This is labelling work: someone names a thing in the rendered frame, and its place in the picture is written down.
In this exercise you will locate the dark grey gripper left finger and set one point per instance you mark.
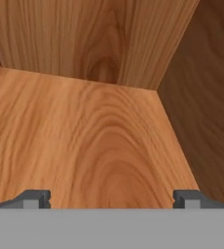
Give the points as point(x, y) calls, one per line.
point(32, 197)

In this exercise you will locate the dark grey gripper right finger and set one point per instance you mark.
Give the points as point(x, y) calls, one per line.
point(190, 196)

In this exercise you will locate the wooden cabinet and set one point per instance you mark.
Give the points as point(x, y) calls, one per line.
point(110, 97)

